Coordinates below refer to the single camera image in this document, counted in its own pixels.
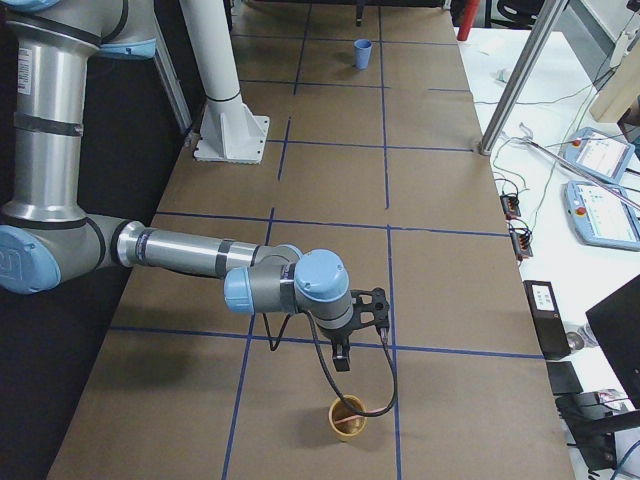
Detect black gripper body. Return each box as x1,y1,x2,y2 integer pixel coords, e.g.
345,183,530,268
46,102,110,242
327,325,352,352

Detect blue ribbed cup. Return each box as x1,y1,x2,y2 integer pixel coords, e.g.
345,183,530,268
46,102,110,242
353,39,373,70

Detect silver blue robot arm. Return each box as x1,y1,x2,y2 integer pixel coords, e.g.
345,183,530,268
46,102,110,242
1,1,355,371

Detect yellow ribbed cup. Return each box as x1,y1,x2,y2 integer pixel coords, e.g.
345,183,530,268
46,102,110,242
328,398,367,442

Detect pink chopstick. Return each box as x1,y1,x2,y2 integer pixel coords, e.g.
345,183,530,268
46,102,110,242
332,408,388,425

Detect brown paper table cover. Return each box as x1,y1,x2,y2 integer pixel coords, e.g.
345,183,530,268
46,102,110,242
46,0,576,480

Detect lower orange black connector box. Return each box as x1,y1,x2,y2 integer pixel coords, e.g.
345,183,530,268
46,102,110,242
509,227,533,261

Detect orange black connector box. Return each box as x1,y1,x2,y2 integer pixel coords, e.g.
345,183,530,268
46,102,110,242
509,227,533,261
500,193,521,220

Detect black labelled power box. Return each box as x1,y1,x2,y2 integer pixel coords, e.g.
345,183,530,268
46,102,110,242
523,280,571,360

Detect upper orange black connector box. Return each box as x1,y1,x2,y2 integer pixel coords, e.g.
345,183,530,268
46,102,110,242
500,193,521,220

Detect black flat device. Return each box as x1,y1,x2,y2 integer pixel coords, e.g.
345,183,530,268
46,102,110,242
546,361,583,396

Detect black monitor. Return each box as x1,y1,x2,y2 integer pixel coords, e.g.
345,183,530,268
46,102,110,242
586,283,639,408

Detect lower teach pendant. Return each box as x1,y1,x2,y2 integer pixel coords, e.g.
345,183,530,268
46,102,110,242
563,181,639,251

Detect teach pendant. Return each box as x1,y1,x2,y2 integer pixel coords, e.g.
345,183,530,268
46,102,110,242
563,181,639,251
562,127,635,184

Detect upper teach pendant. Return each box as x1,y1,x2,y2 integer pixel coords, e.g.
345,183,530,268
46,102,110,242
562,127,635,184

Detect red cylinder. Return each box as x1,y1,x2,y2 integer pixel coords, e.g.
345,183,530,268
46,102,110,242
457,0,480,42

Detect wooden board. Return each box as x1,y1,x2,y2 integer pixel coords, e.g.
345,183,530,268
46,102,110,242
590,27,639,123

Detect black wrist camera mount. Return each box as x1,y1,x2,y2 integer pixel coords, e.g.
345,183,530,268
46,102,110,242
349,287,390,336

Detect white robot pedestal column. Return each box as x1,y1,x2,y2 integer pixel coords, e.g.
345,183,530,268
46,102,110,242
180,0,270,164

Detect aluminium frame post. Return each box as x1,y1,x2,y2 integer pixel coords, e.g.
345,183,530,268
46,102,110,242
479,0,568,156

